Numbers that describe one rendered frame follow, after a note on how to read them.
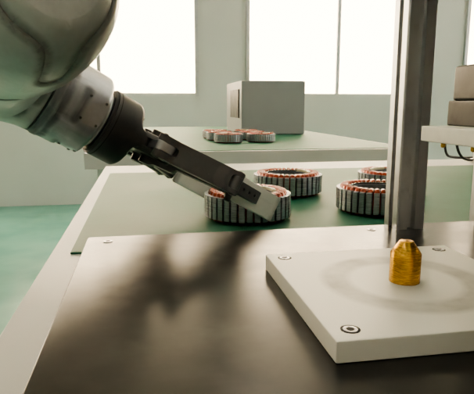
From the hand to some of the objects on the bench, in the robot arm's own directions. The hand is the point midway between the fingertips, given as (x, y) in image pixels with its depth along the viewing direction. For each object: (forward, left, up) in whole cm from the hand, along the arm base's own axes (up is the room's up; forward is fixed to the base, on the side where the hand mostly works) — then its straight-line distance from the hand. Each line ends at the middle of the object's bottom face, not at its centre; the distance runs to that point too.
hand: (236, 197), depth 65 cm
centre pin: (+12, -32, -2) cm, 34 cm away
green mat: (+24, +24, 0) cm, 34 cm away
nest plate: (+12, -32, -3) cm, 34 cm away
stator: (+2, +1, -3) cm, 3 cm away
